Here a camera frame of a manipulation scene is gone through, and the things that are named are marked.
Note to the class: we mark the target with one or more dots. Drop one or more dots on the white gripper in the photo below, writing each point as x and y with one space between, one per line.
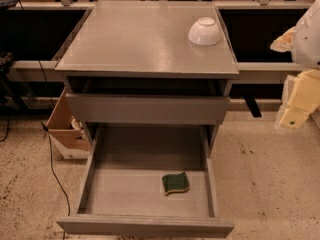
307 40

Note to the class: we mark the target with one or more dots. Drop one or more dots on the green and yellow sponge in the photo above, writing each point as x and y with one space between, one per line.
175 183

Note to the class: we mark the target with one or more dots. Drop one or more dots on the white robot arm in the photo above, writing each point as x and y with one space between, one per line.
305 49

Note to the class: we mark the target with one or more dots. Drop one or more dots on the grey drawer cabinet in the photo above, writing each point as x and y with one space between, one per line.
134 48

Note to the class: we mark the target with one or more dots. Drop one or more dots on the open grey middle drawer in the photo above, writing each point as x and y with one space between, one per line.
122 191

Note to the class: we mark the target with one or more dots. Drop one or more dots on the closed grey top drawer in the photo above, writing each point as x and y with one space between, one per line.
148 109

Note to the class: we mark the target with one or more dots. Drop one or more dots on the white upturned bowl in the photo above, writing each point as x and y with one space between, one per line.
205 32

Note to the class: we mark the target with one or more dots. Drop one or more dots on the wooden box on floor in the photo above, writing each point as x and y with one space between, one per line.
66 132

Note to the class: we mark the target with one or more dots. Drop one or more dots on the grey metal frame rail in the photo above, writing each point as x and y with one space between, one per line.
249 72

